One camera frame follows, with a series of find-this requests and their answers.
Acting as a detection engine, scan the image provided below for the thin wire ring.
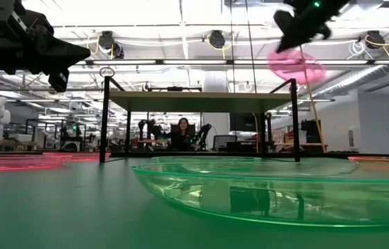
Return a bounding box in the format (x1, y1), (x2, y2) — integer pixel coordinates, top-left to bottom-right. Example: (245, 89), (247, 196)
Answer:
(99, 66), (116, 78)

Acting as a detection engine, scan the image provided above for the black ceiling cable reel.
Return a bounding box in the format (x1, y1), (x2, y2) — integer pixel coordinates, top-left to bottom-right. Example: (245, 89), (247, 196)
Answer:
(209, 30), (227, 49)
(365, 30), (386, 49)
(97, 30), (126, 59)

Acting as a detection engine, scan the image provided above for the black hanging cable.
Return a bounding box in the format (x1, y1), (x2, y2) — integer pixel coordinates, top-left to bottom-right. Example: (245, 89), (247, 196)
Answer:
(228, 0), (236, 93)
(244, 0), (258, 93)

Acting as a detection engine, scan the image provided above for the green table mat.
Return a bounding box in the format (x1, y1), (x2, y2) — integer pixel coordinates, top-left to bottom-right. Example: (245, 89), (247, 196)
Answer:
(0, 157), (389, 249)

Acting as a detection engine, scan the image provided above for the grey office chair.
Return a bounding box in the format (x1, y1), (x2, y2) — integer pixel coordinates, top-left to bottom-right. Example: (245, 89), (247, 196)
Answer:
(213, 134), (238, 151)

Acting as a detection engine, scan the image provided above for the yellow hanging cable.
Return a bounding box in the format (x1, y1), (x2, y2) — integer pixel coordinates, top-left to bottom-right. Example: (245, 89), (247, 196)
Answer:
(298, 44), (327, 154)

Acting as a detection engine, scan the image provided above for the black crossbar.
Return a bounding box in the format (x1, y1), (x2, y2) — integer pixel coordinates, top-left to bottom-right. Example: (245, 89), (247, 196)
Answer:
(147, 85), (203, 93)

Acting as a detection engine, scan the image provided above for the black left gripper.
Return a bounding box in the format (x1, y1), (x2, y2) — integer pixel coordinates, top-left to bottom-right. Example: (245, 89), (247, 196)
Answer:
(0, 0), (91, 93)

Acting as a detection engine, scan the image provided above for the long ceiling light bar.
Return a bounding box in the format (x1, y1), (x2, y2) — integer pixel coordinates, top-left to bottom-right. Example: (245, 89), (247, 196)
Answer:
(75, 58), (389, 66)

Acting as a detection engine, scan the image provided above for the person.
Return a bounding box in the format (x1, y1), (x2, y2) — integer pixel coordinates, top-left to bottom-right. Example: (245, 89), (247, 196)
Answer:
(166, 117), (198, 152)

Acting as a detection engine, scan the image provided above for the black robot workstation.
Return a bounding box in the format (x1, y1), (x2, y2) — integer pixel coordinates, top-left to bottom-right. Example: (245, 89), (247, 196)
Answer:
(59, 122), (88, 152)

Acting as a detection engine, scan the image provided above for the green translucent plastic plate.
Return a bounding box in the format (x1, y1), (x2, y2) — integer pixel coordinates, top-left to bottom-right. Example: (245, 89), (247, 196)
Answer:
(131, 162), (389, 229)

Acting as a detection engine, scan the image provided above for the pink translucent plastic plate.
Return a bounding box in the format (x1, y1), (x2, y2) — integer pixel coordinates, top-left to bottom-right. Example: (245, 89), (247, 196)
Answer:
(266, 48), (328, 85)
(0, 154), (73, 172)
(41, 151), (112, 163)

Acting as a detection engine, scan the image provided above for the black monitor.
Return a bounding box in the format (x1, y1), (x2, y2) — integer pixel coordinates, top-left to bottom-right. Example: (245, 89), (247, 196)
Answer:
(229, 113), (258, 132)

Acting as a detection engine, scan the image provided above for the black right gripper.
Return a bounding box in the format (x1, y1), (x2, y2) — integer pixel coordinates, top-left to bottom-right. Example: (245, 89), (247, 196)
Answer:
(272, 0), (351, 53)

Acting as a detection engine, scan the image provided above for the wooden shelf with black legs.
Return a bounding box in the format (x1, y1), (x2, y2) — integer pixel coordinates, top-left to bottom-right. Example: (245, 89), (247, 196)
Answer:
(99, 75), (301, 163)

